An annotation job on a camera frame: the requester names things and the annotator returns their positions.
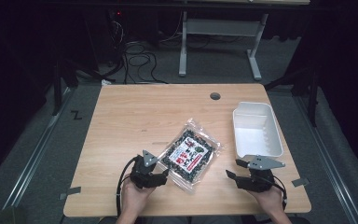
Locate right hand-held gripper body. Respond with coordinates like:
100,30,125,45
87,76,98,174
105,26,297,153
243,155,286,193

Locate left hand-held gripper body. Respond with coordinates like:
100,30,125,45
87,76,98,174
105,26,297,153
129,149,160,189

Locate white plastic bin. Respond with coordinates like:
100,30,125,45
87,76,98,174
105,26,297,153
232,101,284,160

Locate clear packet of black seaweed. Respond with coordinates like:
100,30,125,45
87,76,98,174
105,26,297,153
157,118,225,194

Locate person's right hand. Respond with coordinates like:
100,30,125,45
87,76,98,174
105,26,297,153
247,184,286,217

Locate person's left hand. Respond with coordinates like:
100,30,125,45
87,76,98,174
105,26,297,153
120,178,157,219

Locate grey tape strip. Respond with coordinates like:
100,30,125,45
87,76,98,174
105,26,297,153
58,186,82,201
291,176,311,188

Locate black metal stand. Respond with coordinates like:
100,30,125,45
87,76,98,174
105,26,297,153
51,57,79,117
263,63,322,128

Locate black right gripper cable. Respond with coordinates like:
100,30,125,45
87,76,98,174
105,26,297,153
271,175,289,213

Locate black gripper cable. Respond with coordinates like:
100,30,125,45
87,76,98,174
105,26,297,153
115,156,139,218
271,175,289,213

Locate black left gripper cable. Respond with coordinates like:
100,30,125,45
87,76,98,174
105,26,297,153
115,156,139,218

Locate metal floor rail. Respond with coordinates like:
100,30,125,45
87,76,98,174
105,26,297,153
293,95,358,224
2,87,76,210

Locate black floor cables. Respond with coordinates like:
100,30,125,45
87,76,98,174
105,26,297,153
105,18,170,86

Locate white metal desk frame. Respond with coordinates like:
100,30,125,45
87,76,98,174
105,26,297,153
178,10,270,82

